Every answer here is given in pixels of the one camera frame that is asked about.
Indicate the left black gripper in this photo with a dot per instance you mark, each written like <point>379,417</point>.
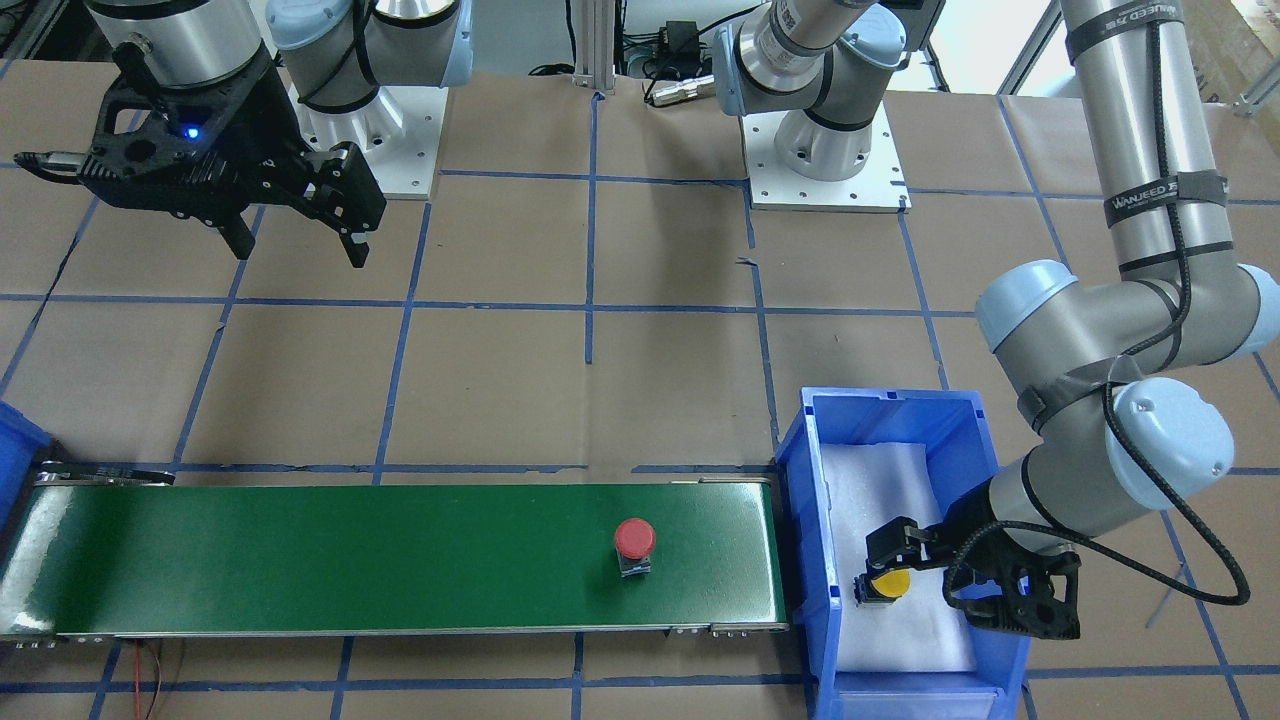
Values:
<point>947,539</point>

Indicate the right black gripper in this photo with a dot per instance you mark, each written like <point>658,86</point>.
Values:
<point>262,128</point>

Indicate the yellow push button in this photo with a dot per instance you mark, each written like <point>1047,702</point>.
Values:
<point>882,586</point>

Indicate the red push button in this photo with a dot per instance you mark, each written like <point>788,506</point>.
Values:
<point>634,541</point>

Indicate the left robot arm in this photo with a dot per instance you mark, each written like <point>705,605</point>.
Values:
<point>1119,437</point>

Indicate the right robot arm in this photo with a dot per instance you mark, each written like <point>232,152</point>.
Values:
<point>332,108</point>

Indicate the white foam pad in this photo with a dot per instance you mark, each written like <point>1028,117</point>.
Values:
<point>869,485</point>

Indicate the blue source bin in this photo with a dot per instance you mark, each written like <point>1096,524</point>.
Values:
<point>959,455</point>

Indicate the blue destination bin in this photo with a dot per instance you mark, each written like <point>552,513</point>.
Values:
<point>21,442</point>

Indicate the green conveyor belt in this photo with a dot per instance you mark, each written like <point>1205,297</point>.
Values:
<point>207,561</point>

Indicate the black power adapter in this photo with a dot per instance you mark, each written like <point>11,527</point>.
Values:
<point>678,40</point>

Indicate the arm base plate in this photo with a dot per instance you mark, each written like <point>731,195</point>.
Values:
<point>795,165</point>
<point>399,133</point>

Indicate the aluminium frame post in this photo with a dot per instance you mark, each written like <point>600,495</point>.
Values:
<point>594,25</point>

